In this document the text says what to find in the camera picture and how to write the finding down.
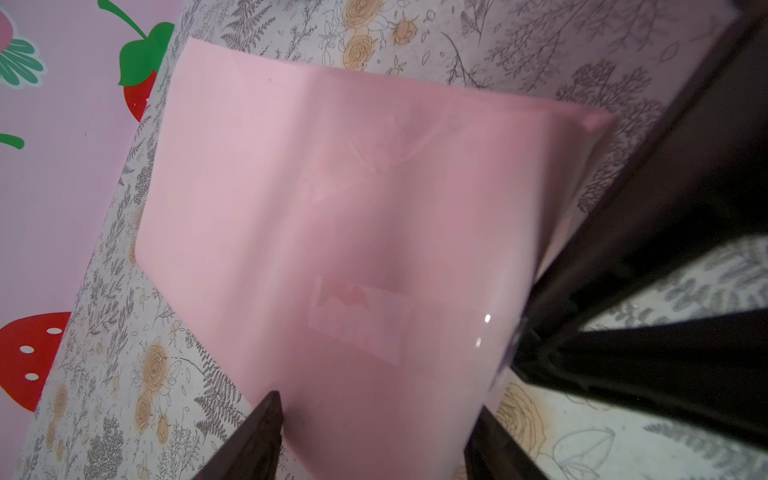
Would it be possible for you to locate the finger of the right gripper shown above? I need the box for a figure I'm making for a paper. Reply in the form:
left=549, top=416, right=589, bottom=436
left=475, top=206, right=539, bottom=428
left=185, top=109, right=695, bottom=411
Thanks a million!
left=521, top=11, right=767, bottom=348
left=512, top=309, right=767, bottom=447

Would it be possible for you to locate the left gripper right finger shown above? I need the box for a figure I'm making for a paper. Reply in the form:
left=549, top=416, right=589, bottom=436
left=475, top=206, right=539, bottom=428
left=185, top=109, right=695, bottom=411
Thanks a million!
left=464, top=407, right=548, bottom=480

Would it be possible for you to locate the purple wrapping paper sheet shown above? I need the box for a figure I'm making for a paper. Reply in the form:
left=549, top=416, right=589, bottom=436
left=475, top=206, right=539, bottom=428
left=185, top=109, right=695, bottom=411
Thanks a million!
left=136, top=39, right=616, bottom=479

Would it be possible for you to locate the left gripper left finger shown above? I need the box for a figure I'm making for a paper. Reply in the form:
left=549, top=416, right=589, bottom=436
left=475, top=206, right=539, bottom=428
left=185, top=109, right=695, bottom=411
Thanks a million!
left=193, top=391, right=284, bottom=480

